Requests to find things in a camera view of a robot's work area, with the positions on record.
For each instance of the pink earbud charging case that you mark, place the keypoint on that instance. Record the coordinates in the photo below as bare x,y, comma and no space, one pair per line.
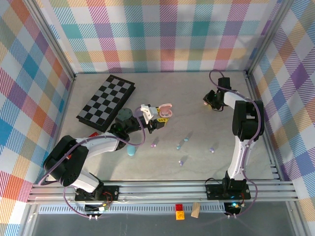
165,111

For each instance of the blue earbud charging case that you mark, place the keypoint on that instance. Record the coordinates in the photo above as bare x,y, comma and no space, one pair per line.
131,150

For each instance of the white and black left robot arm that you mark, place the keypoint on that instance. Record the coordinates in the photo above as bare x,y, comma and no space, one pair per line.
98,145

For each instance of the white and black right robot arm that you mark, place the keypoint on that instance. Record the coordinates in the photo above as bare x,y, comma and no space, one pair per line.
237,157

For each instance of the red plastic brick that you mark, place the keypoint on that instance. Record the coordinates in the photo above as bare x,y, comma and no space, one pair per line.
93,134

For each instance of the black and white chessboard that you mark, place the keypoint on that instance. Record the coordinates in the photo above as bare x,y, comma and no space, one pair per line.
105,100

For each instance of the small controller board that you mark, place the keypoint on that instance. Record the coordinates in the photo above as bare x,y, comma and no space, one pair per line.
94,209
233,206

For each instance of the small red studded brick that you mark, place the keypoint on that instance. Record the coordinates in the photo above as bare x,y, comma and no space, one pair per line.
179,207

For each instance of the small wooden block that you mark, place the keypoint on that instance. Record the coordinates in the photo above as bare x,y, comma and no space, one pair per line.
195,210

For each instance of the orange studded brick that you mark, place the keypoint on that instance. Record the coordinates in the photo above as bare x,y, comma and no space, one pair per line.
180,215

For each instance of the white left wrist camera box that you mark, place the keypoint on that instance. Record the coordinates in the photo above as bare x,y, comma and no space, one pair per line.
146,113

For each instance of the aluminium side rail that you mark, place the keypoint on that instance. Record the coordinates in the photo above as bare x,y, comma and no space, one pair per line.
272,159
63,110

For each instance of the aluminium frame post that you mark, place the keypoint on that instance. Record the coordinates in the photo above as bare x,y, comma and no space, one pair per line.
267,37
54,45

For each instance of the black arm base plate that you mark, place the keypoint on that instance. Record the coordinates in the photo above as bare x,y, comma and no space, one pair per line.
110,193
214,191

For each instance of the aluminium mounting rail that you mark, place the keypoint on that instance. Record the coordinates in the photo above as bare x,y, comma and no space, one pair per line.
160,191

